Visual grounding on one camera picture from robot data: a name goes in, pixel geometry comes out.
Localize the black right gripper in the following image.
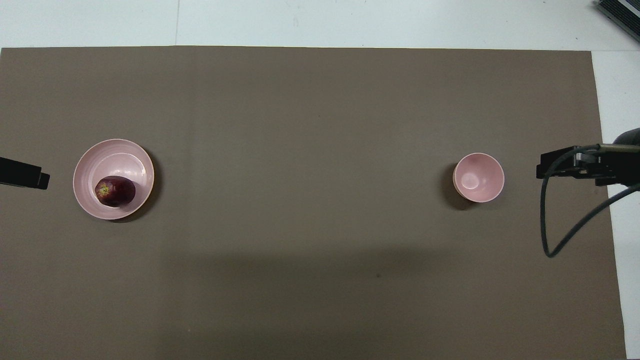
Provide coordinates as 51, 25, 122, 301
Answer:
536, 145, 640, 189

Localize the red apple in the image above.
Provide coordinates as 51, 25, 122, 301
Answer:
94, 176, 137, 208

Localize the pink bowl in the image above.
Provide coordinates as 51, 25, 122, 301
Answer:
452, 152, 505, 204

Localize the pink plate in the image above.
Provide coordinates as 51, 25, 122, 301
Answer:
73, 138, 156, 221

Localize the dark grey ribbed device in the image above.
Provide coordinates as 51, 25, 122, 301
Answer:
595, 0, 640, 43

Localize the brown table mat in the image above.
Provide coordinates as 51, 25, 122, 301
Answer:
0, 46, 628, 360

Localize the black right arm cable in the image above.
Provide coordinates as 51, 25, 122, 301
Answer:
540, 143, 640, 259

